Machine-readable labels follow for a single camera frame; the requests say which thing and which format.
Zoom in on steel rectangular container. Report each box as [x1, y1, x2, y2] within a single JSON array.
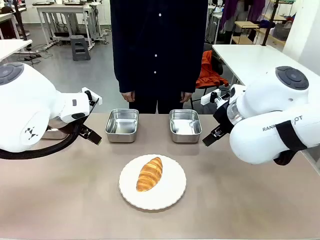
[[41, 125, 71, 140], [104, 108, 140, 144], [168, 109, 203, 144]]

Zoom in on black right arm cable strap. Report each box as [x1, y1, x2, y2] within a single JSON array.
[[273, 119, 308, 166]]

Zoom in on grey basket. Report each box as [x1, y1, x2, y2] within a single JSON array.
[[272, 23, 292, 42]]

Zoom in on wooden shelf rack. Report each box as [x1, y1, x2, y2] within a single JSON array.
[[230, 13, 287, 47]]

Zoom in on black chair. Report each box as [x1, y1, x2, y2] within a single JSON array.
[[189, 42, 231, 111]]

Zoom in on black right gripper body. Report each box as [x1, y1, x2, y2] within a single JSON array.
[[212, 100, 235, 135]]

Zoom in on black left arm cable sleeve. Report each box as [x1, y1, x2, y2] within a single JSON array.
[[0, 121, 85, 161]]

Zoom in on grey step stool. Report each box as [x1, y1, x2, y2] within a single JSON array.
[[69, 34, 92, 62]]

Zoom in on white scalloped plate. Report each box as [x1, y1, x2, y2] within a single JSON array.
[[118, 153, 187, 211]]

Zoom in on golden bread loaf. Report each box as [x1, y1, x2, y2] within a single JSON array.
[[135, 156, 164, 193]]

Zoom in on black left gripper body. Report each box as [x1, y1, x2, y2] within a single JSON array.
[[78, 121, 92, 138]]

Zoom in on orange jacket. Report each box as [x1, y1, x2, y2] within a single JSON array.
[[195, 49, 230, 90]]

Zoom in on person's left hand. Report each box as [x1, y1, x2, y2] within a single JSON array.
[[180, 91, 193, 104]]

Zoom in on person's right hand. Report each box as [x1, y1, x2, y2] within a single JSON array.
[[120, 91, 136, 103]]

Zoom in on black floor cable bundle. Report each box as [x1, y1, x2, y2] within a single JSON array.
[[22, 46, 55, 66]]

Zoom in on white desk grey legs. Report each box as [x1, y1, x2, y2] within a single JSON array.
[[36, 1, 103, 49]]

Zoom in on black stand pole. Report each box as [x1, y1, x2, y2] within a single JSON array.
[[12, 0, 29, 41], [260, 0, 280, 47]]

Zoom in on person in dark shirt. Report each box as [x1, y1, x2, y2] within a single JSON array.
[[109, 0, 209, 115]]

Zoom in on person's left forearm dark sleeve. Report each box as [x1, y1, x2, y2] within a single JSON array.
[[179, 54, 201, 94]]

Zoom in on person's right forearm dark sleeve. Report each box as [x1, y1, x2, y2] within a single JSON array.
[[116, 54, 136, 94]]

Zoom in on large white table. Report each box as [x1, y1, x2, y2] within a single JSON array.
[[211, 44, 320, 88]]

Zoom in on purple hanging clothes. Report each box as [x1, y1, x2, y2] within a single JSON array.
[[219, 0, 266, 31]]

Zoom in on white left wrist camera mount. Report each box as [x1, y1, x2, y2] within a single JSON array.
[[81, 86, 103, 106]]

